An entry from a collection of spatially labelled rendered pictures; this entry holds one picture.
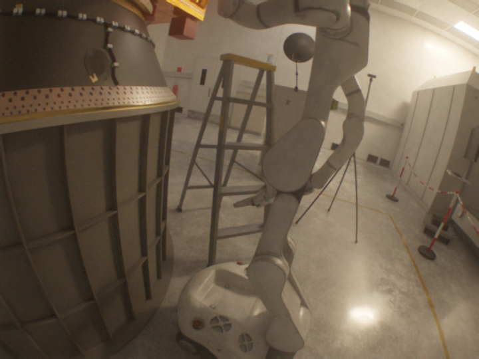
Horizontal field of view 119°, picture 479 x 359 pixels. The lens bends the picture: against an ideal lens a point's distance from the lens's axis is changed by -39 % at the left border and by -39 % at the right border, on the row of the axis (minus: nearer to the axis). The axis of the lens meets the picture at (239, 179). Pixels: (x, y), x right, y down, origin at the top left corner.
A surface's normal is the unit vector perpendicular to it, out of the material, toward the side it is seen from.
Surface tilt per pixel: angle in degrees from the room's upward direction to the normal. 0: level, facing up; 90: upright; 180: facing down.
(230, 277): 74
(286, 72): 90
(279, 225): 90
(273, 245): 90
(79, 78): 62
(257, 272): 90
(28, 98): 43
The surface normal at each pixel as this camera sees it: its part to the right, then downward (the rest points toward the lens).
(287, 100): -0.33, 0.29
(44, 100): 0.70, -0.43
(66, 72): 0.85, -0.15
